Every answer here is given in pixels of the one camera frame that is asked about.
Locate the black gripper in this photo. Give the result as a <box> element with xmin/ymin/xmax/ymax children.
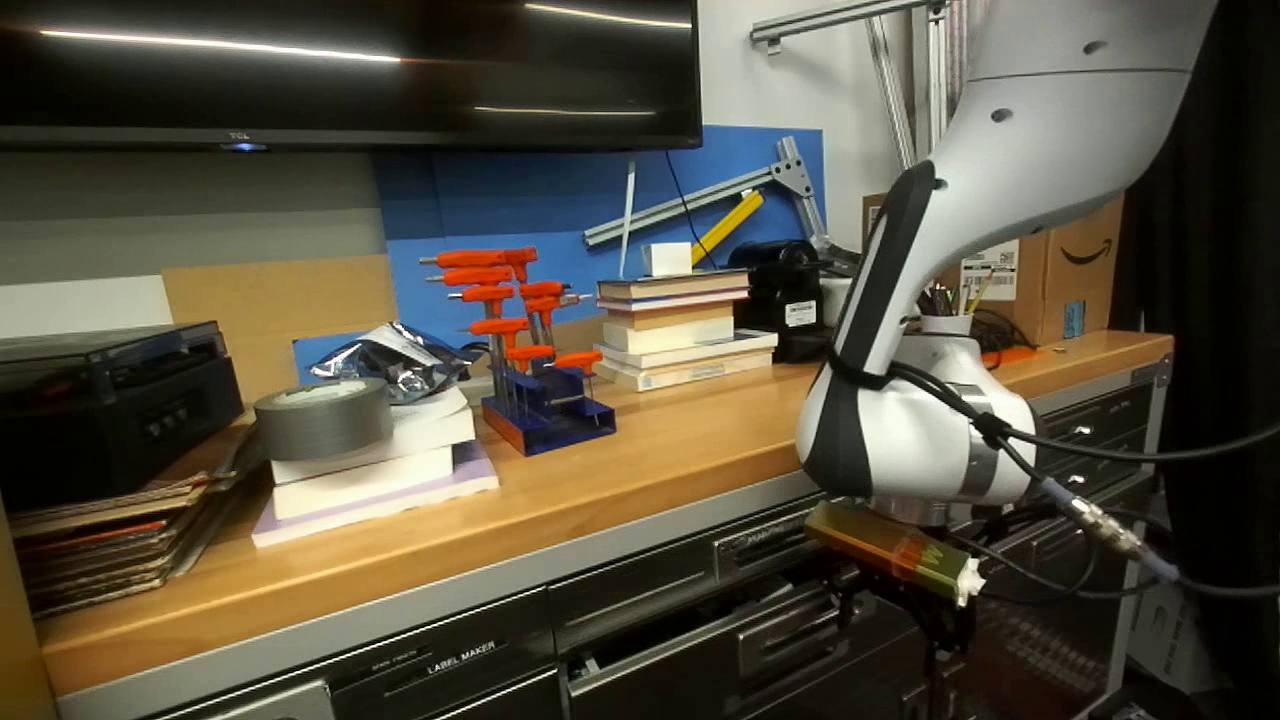
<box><xmin>916</xmin><ymin>598</ymin><xmax>983</xmax><ymax>664</ymax></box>

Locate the grey metal drawer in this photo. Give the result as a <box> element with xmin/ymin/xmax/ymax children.
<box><xmin>557</xmin><ymin>566</ymin><xmax>934</xmax><ymax>720</ymax></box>

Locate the cardboard box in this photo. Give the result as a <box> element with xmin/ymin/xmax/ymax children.
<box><xmin>951</xmin><ymin>195</ymin><xmax>1129</xmax><ymax>348</ymax></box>

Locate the black device white label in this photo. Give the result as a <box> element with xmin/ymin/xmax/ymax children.
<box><xmin>728</xmin><ymin>240</ymin><xmax>856</xmax><ymax>367</ymax></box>

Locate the stack of beige books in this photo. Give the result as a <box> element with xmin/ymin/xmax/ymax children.
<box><xmin>592</xmin><ymin>270</ymin><xmax>778</xmax><ymax>396</ymax></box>

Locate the black curtain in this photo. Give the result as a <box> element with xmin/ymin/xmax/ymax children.
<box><xmin>1112</xmin><ymin>0</ymin><xmax>1280</xmax><ymax>720</ymax></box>

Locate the yellow bar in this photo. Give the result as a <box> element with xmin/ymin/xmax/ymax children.
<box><xmin>687</xmin><ymin>190</ymin><xmax>769</xmax><ymax>270</ymax></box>

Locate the small white box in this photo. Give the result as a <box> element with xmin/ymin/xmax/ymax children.
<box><xmin>646</xmin><ymin>240</ymin><xmax>694</xmax><ymax>280</ymax></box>

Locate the grey tool cabinet workbench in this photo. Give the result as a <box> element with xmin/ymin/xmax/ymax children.
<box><xmin>35</xmin><ymin>329</ymin><xmax>1178</xmax><ymax>720</ymax></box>

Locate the thin white rod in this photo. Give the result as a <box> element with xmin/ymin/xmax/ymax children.
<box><xmin>617</xmin><ymin>162</ymin><xmax>644</xmax><ymax>280</ymax></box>

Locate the lavender flat book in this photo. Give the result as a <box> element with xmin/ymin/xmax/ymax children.
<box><xmin>248</xmin><ymin>454</ymin><xmax>504</xmax><ymax>551</ymax></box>

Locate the blue board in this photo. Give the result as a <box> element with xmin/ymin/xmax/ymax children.
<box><xmin>290</xmin><ymin>126</ymin><xmax>833</xmax><ymax>383</ymax></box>

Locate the white book stack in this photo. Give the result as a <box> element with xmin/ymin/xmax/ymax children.
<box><xmin>265</xmin><ymin>383</ymin><xmax>478</xmax><ymax>523</ymax></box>

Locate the silver foil bag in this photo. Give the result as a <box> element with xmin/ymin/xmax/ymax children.
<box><xmin>312</xmin><ymin>319</ymin><xmax>473</xmax><ymax>404</ymax></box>

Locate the brown cardboard panel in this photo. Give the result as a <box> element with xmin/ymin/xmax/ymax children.
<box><xmin>154</xmin><ymin>254</ymin><xmax>398</xmax><ymax>404</ymax></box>

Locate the stack of brown folders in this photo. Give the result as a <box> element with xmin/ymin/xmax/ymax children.
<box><xmin>3</xmin><ymin>426</ymin><xmax>265</xmax><ymax>624</ymax></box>

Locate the black electronics box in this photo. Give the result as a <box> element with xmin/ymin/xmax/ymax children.
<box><xmin>0</xmin><ymin>318</ymin><xmax>252</xmax><ymax>518</ymax></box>

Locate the white board panel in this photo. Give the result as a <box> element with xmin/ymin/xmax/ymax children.
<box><xmin>0</xmin><ymin>272</ymin><xmax>177</xmax><ymax>346</ymax></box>

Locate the olive wrist camera box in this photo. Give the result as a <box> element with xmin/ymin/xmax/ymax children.
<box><xmin>799</xmin><ymin>497</ymin><xmax>990</xmax><ymax>612</ymax></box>

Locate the black coiled cable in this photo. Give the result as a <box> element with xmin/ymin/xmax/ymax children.
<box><xmin>969</xmin><ymin>307</ymin><xmax>1035</xmax><ymax>372</ymax></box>

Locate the aluminium angle bracket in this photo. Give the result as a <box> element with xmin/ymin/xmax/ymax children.
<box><xmin>579</xmin><ymin>132</ymin><xmax>824</xmax><ymax>254</ymax></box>

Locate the aluminium frame rail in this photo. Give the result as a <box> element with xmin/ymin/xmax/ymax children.
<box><xmin>745</xmin><ymin>0</ymin><xmax>965</xmax><ymax>191</ymax></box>

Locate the grey duct tape roll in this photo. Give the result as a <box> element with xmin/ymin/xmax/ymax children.
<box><xmin>252</xmin><ymin>377</ymin><xmax>397</xmax><ymax>467</ymax></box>

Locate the black wall monitor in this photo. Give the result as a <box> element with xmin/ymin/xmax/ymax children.
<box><xmin>0</xmin><ymin>0</ymin><xmax>706</xmax><ymax>152</ymax></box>

